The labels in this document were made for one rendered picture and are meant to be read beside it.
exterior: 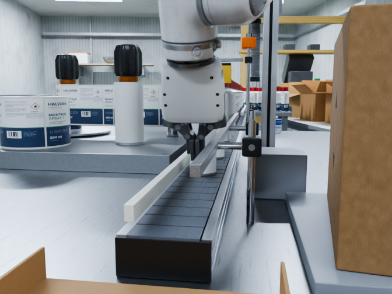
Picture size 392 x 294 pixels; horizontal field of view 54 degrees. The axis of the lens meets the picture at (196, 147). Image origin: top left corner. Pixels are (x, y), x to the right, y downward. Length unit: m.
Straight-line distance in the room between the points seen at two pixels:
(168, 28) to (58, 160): 0.62
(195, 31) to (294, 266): 0.33
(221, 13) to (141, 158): 0.56
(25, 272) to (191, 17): 0.37
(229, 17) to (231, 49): 9.20
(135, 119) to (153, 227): 0.73
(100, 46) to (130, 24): 0.88
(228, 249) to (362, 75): 0.27
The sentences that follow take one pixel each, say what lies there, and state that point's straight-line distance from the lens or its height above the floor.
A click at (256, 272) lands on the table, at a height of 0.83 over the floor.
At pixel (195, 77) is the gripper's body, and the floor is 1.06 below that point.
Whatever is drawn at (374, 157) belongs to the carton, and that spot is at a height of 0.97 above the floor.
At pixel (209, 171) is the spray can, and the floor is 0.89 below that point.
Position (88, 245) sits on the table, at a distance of 0.56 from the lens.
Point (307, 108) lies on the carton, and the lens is 3.74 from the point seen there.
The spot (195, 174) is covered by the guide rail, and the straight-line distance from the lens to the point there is 0.41.
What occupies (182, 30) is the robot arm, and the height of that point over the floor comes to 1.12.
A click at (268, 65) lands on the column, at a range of 1.25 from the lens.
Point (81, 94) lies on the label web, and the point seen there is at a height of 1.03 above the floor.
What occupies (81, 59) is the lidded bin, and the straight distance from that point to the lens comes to 9.14.
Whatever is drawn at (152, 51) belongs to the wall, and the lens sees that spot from 9.60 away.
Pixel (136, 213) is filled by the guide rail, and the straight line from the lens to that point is 0.44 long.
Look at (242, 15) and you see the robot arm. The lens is 0.51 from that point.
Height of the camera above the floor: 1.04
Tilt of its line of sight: 8 degrees down
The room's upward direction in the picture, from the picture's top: straight up
